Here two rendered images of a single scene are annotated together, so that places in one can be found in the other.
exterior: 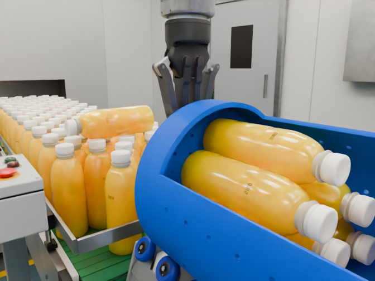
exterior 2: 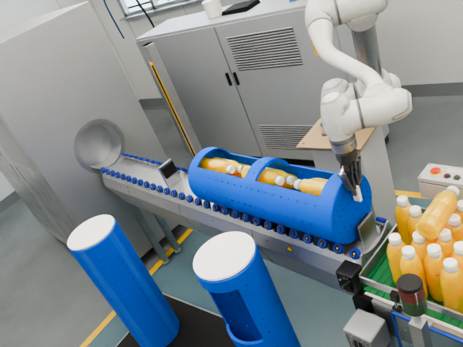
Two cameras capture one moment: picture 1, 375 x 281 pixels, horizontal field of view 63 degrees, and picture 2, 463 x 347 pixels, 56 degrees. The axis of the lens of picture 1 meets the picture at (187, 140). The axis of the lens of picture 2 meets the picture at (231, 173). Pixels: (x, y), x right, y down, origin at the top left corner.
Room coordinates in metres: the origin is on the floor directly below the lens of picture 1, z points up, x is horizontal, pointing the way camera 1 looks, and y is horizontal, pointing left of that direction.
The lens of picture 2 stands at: (1.86, -0.33, 2.19)
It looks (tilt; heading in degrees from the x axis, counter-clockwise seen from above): 30 degrees down; 183
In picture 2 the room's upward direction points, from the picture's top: 23 degrees counter-clockwise
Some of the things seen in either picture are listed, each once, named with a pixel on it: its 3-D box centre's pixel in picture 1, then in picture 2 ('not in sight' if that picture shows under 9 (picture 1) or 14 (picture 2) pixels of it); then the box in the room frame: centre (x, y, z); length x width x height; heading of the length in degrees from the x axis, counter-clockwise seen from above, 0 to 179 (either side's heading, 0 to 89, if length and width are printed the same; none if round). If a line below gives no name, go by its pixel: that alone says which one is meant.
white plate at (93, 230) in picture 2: not in sight; (91, 231); (-0.16, -1.27, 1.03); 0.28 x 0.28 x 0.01
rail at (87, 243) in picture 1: (168, 216); (386, 241); (0.62, 0.04, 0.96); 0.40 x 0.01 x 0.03; 127
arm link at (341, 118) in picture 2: not in sight; (340, 114); (0.53, 0.01, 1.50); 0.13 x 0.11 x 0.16; 73
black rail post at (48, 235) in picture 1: (49, 229); not in sight; (0.61, 0.30, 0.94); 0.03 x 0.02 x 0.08; 37
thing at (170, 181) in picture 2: not in sight; (170, 173); (-0.51, -0.80, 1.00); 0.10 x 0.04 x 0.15; 127
